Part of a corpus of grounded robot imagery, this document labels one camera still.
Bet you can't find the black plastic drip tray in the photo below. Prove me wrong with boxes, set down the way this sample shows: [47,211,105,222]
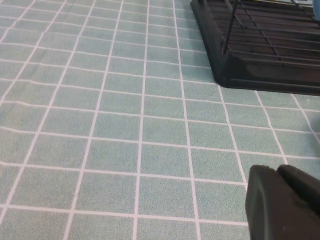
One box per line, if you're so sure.
[189,0,320,97]

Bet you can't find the black wire dish rack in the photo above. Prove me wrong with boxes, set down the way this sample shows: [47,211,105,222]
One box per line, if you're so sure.
[221,0,320,66]

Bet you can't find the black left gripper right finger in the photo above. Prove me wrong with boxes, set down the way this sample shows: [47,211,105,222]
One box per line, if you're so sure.
[277,164,320,215]

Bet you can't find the green checked tablecloth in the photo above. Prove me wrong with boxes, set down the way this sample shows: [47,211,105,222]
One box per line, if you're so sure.
[0,0,320,240]

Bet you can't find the light blue plate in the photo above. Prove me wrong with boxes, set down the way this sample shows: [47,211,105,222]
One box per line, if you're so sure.
[310,0,320,16]

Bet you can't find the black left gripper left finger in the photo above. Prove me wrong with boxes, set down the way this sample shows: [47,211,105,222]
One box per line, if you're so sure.
[244,164,320,240]

